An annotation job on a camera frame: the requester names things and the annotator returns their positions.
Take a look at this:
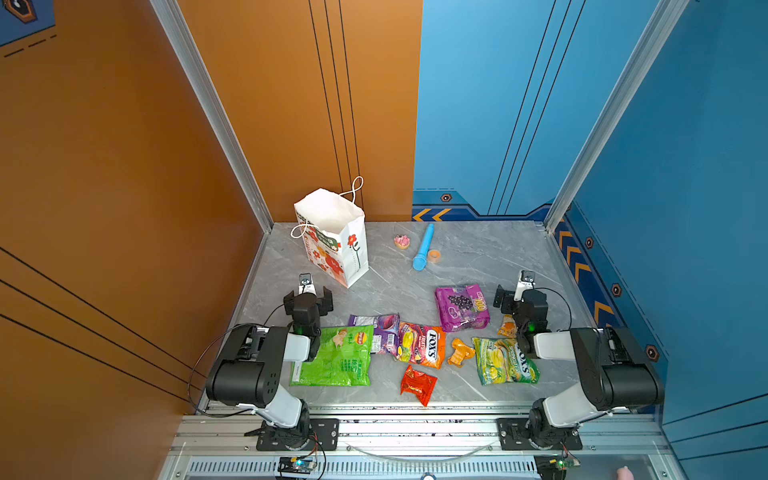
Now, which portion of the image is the green Lays chips bag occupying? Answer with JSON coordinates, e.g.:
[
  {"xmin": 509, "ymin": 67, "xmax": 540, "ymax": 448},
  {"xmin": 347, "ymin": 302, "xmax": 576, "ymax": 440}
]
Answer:
[{"xmin": 290, "ymin": 326, "xmax": 374, "ymax": 387}]

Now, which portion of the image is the magenta grape candy bag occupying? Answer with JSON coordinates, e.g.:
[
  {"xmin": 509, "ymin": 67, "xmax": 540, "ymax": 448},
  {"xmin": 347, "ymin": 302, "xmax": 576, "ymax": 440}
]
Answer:
[{"xmin": 435, "ymin": 284, "xmax": 491, "ymax": 333}]

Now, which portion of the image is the white floral paper bag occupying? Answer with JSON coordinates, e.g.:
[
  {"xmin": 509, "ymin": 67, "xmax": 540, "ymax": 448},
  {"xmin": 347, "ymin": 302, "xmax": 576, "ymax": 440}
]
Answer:
[{"xmin": 291, "ymin": 176, "xmax": 369, "ymax": 288}]

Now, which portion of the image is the purple Fox's candy bag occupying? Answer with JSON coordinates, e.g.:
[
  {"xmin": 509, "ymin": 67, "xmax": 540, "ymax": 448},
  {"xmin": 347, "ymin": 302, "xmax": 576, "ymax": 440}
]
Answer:
[{"xmin": 348, "ymin": 314, "xmax": 400, "ymax": 356}]

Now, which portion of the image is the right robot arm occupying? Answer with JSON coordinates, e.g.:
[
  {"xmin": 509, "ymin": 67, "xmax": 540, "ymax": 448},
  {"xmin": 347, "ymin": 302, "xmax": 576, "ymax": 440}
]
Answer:
[{"xmin": 493, "ymin": 286, "xmax": 665, "ymax": 452}]

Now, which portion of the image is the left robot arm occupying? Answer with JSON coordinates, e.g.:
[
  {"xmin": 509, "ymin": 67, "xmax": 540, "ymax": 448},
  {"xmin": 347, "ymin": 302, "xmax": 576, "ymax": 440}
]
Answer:
[{"xmin": 205, "ymin": 285, "xmax": 334, "ymax": 449}]

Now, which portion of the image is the green Fox's tea candy bag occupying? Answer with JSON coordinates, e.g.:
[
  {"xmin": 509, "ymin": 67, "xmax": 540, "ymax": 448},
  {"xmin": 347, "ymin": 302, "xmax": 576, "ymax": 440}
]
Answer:
[{"xmin": 473, "ymin": 337, "xmax": 540, "ymax": 386}]

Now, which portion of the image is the orange Fox's fruits candy bag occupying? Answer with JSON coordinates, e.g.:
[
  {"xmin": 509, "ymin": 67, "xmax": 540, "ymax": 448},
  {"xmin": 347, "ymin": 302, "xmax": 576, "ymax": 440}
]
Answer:
[{"xmin": 395, "ymin": 322, "xmax": 446, "ymax": 369}]

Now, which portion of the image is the small orange packet far right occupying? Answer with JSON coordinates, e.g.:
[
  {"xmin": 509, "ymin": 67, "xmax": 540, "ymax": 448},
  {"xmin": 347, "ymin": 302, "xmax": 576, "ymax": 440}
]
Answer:
[{"xmin": 498, "ymin": 315, "xmax": 517, "ymax": 339}]

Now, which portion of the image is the small orange snack packet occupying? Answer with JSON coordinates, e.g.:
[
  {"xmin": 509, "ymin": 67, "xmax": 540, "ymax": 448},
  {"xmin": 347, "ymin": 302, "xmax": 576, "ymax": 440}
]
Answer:
[{"xmin": 447, "ymin": 338, "xmax": 476, "ymax": 368}]

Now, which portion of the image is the pink toy cupcake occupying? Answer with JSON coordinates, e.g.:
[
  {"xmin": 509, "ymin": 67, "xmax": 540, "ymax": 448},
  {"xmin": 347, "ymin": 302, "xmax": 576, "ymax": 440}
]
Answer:
[{"xmin": 393, "ymin": 234, "xmax": 411, "ymax": 250}]

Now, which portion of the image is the blue toy microphone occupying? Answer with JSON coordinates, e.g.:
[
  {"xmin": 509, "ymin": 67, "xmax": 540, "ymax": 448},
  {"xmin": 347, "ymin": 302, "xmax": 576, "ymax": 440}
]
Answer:
[{"xmin": 412, "ymin": 223, "xmax": 435, "ymax": 271}]

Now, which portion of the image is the red foil snack packet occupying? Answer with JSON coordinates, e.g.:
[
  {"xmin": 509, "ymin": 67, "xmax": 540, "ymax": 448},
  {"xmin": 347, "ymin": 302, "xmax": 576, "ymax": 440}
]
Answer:
[{"xmin": 400, "ymin": 365, "xmax": 438, "ymax": 407}]

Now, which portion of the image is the right green circuit board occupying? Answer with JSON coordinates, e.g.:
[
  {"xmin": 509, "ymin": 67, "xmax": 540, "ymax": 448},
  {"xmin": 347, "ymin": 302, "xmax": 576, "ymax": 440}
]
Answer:
[{"xmin": 534, "ymin": 456, "xmax": 581, "ymax": 480}]

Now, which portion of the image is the green circuit board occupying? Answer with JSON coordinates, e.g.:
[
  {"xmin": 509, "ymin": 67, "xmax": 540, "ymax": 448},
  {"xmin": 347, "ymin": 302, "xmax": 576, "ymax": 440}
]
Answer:
[
  {"xmin": 534, "ymin": 456, "xmax": 581, "ymax": 480},
  {"xmin": 276, "ymin": 457, "xmax": 320, "ymax": 479}
]

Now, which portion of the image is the left green circuit board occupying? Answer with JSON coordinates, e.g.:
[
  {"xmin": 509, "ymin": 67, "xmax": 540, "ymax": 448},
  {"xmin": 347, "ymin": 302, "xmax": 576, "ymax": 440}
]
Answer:
[{"xmin": 276, "ymin": 457, "xmax": 320, "ymax": 479}]

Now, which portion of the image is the pink object bottom right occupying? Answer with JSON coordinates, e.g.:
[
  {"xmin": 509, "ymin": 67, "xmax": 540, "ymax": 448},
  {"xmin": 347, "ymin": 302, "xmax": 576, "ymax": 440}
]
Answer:
[{"xmin": 616, "ymin": 466, "xmax": 635, "ymax": 480}]

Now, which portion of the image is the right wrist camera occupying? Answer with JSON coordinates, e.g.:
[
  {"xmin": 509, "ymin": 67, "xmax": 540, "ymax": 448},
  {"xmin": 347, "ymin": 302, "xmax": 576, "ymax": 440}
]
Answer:
[{"xmin": 514, "ymin": 270, "xmax": 535, "ymax": 302}]

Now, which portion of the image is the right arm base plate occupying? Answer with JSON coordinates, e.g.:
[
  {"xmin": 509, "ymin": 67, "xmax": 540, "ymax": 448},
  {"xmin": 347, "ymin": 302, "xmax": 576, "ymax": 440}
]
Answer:
[{"xmin": 496, "ymin": 418, "xmax": 583, "ymax": 451}]

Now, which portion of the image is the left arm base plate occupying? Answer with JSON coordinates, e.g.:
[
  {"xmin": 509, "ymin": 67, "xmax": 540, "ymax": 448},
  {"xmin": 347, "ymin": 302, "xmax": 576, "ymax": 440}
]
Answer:
[{"xmin": 256, "ymin": 418, "xmax": 340, "ymax": 452}]

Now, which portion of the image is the aluminium front rail frame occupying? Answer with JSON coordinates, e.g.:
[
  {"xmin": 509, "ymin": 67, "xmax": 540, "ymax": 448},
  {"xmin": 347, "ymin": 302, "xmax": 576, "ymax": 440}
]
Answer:
[{"xmin": 159, "ymin": 402, "xmax": 686, "ymax": 479}]

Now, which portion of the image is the left aluminium corner post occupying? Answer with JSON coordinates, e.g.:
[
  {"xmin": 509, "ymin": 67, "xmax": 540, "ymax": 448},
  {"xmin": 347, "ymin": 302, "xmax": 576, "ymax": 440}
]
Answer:
[{"xmin": 149, "ymin": 0, "xmax": 274, "ymax": 234}]

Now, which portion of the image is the aluminium corner post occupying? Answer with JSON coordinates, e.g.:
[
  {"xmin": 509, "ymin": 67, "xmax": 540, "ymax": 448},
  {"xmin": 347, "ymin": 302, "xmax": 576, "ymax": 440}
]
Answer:
[
  {"xmin": 149, "ymin": 0, "xmax": 274, "ymax": 234},
  {"xmin": 544, "ymin": 0, "xmax": 689, "ymax": 235}
]

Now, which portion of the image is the right aluminium corner post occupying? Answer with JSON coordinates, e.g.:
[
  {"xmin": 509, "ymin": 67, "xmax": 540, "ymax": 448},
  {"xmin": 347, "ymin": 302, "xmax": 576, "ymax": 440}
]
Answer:
[{"xmin": 544, "ymin": 0, "xmax": 689, "ymax": 235}]

